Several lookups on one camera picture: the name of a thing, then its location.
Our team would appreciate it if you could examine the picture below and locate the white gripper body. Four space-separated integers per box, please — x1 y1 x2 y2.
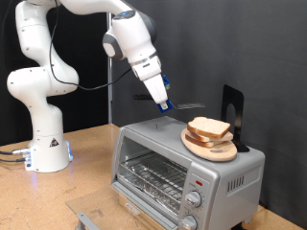
142 73 169 105

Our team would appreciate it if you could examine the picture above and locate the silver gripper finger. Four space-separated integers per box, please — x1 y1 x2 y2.
158 99 170 112

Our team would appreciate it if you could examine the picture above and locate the metal spatula with blue block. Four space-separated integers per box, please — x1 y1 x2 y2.
132 93 206 114

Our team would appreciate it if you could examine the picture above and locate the glass oven door with handle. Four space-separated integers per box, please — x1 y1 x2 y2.
65 182 180 230

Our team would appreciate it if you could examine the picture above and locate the silver toaster oven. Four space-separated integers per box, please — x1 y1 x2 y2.
109 115 267 230

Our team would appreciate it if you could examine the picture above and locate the silver oven dial knob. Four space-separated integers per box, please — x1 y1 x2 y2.
185 191 202 209
180 215 199 230

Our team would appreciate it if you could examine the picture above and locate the wooden base under oven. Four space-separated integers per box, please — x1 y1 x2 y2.
118 194 161 230

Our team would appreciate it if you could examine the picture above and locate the vertical metal pole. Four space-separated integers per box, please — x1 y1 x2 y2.
106 12 114 125

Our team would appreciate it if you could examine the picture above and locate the round wooden cutting board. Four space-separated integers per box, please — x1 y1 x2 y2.
180 127 238 163

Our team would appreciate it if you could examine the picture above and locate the black fabric curtain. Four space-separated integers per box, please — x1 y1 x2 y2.
0 0 111 147

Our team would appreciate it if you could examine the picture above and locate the black metal bookend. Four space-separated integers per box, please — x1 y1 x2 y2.
221 84 251 153

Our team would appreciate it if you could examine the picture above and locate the dark grey fabric backdrop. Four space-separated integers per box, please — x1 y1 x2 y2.
111 0 307 229

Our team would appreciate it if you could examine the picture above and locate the crumpled aluminium foil liner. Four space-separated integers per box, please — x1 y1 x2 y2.
118 172 181 216

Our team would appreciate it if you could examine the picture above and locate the wrist camera on blue mount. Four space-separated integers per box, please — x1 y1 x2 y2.
160 74 171 91

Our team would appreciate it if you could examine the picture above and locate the wire oven rack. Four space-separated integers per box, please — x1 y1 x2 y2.
118 151 189 216

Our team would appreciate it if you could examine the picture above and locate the black base cable silver connector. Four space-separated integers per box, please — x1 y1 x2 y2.
0 148 32 156

